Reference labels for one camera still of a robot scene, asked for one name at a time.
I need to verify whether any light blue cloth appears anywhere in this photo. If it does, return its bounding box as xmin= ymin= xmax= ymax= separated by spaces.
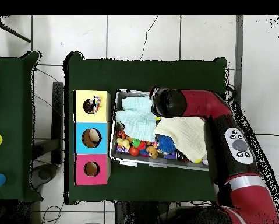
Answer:
xmin=115 ymin=96 xmax=158 ymax=142

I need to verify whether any colourful knotted cloth toy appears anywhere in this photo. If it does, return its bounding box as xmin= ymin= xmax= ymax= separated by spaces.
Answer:
xmin=90 ymin=96 xmax=102 ymax=114

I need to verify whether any shallow silver mesh bin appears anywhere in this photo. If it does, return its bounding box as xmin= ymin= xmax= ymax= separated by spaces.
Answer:
xmin=108 ymin=89 xmax=211 ymax=172

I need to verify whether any wooden box with three holes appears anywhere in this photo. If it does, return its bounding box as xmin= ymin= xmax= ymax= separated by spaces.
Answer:
xmin=73 ymin=90 xmax=112 ymax=187

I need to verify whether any colourful spiky caterpillar toy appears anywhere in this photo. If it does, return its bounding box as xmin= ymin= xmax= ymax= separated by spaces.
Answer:
xmin=132 ymin=138 xmax=147 ymax=151

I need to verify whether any yellow duck plush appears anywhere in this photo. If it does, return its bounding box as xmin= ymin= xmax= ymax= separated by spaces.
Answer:
xmin=116 ymin=137 xmax=132 ymax=151

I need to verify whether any brown teddy plush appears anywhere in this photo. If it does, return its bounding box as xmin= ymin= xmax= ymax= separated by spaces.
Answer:
xmin=146 ymin=146 xmax=159 ymax=159

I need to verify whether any large blue spiky ball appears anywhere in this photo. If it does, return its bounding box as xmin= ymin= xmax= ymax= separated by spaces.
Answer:
xmin=157 ymin=134 xmax=176 ymax=154

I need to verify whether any cream yellow cloth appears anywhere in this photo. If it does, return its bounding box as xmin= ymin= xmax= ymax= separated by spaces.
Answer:
xmin=154 ymin=116 xmax=208 ymax=163

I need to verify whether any grey round floor base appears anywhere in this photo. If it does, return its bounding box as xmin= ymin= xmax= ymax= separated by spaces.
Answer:
xmin=31 ymin=163 xmax=59 ymax=190

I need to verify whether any dark green side table cloth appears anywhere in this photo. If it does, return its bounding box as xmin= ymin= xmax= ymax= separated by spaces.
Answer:
xmin=0 ymin=51 xmax=43 ymax=202

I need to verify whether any black tripod leg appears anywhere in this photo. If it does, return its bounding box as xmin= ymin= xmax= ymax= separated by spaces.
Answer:
xmin=0 ymin=19 xmax=31 ymax=43

